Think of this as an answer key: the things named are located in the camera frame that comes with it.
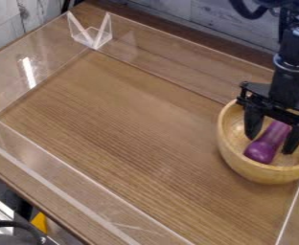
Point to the purple toy eggplant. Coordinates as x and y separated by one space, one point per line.
261 149

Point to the yellow black device corner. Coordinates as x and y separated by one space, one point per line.
46 226

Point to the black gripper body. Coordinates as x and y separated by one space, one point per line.
276 99

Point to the brown wooden bowl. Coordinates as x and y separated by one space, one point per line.
280 172

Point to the clear acrylic tray walls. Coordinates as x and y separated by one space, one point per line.
108 123

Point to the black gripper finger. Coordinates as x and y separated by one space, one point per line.
291 141
252 121

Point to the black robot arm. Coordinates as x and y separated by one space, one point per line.
288 24

